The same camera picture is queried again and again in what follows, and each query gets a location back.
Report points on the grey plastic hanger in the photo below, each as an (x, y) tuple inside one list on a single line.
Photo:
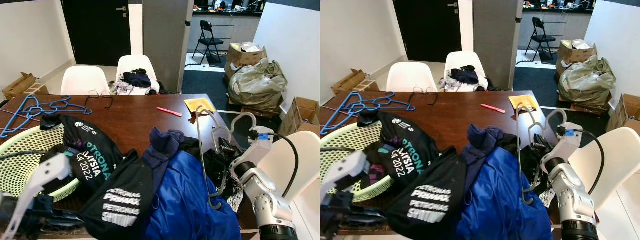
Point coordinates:
[(556, 110), (243, 115), (200, 145), (519, 150)]

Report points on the navy blue knit garment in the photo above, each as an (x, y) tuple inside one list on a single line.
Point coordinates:
[(160, 150), (480, 145)]

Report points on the black shirt white print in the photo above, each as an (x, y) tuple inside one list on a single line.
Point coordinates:
[(440, 175), (125, 180)]

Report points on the blue plastic hanger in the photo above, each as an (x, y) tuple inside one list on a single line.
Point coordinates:
[(345, 112), (75, 107), (20, 117), (400, 106)]

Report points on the yellow paper envelope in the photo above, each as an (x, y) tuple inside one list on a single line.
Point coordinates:
[(522, 101), (199, 105)]

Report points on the white plastic chair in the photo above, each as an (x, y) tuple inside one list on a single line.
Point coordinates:
[(410, 77), (85, 80), (465, 59), (305, 165), (620, 160), (137, 62)]

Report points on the pale green laundry basket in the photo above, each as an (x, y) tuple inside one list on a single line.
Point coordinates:
[(340, 142), (20, 150)]

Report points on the red marker pen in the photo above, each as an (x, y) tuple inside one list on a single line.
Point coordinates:
[(170, 112), (493, 108)]

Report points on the large olive plastic bag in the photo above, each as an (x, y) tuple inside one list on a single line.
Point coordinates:
[(257, 85), (585, 82)]

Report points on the royal blue jacket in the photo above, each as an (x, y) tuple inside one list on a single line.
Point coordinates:
[(190, 210), (500, 210)]

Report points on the empty open cardboard box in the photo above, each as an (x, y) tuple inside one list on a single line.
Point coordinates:
[(625, 110), (300, 112)]

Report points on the open filled cardboard box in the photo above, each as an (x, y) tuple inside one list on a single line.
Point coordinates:
[(240, 57), (570, 54)]

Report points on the pile of mixed clothes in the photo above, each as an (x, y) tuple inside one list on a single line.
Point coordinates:
[(464, 76), (136, 79)]

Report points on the grey counter cabinet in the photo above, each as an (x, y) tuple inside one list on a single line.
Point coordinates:
[(235, 27), (565, 25)]

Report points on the flattened cardboard box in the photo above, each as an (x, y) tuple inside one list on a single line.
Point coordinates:
[(20, 85), (350, 81)]

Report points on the black folding chair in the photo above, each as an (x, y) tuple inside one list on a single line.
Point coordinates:
[(206, 26), (537, 22)]

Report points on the black door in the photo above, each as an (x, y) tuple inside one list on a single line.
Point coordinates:
[(95, 30), (425, 30)]

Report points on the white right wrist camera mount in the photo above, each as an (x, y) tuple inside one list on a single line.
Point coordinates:
[(262, 145), (570, 145)]

